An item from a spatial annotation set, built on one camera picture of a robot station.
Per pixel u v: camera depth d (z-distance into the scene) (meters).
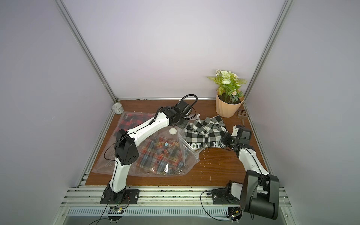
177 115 0.64
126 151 0.50
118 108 1.09
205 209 0.70
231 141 0.76
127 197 0.73
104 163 0.83
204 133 0.95
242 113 1.07
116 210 0.71
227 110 0.99
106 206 0.71
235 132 0.81
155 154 0.86
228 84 0.90
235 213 0.70
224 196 0.72
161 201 0.73
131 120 1.06
